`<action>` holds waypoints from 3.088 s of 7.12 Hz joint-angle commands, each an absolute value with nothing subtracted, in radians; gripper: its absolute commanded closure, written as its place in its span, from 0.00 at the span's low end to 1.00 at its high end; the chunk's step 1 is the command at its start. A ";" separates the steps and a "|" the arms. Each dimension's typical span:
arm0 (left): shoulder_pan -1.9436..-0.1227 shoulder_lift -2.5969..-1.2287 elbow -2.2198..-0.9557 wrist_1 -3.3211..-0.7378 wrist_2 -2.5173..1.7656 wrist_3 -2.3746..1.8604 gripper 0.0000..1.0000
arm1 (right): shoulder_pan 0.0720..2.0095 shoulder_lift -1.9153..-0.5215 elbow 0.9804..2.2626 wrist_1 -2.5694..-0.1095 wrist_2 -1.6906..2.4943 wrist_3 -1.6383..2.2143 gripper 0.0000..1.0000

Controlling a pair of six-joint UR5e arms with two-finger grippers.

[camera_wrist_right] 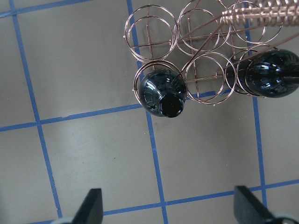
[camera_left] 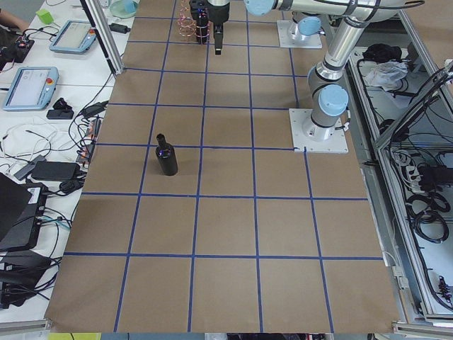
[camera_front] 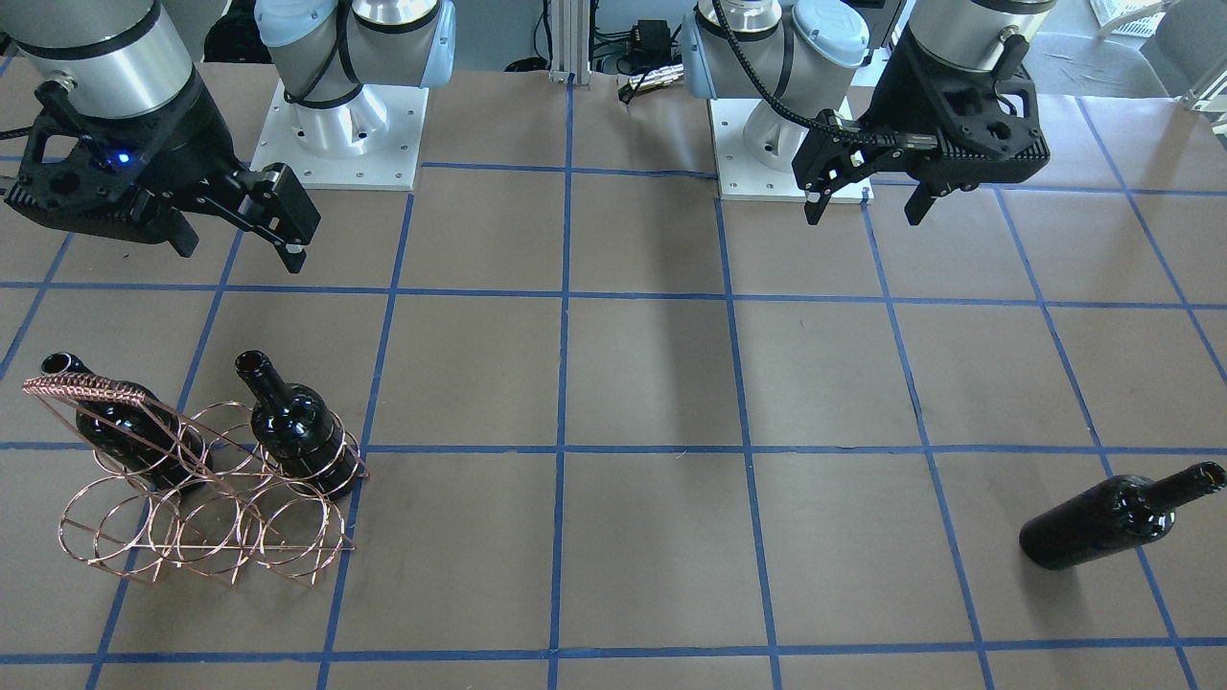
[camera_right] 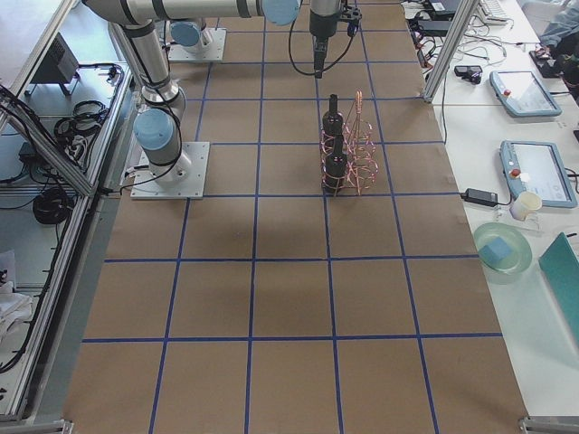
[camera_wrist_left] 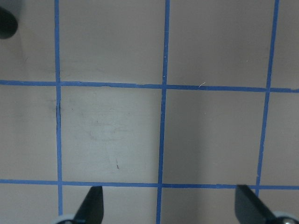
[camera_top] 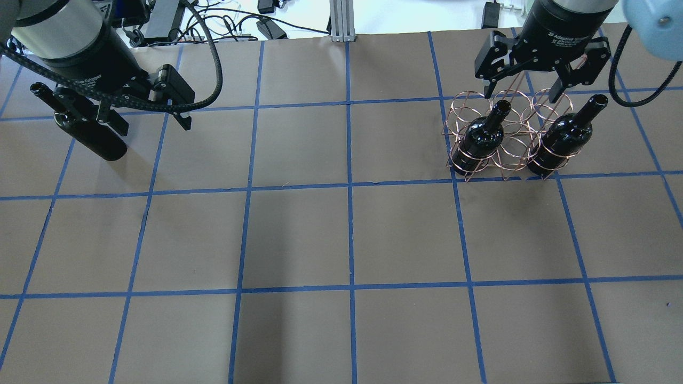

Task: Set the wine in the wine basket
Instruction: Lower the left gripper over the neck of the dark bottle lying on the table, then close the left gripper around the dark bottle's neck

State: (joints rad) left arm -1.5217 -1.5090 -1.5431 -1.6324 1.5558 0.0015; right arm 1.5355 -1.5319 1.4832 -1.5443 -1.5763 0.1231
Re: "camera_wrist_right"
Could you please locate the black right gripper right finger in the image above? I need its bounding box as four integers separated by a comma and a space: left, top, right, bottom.
234, 186, 278, 224

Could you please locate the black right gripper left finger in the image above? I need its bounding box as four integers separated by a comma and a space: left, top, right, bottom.
71, 188, 103, 224

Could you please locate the dark wine bottle in basket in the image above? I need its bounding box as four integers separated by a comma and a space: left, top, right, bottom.
138, 69, 187, 118

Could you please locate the copper wire wine basket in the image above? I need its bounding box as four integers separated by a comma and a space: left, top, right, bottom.
123, 0, 299, 107

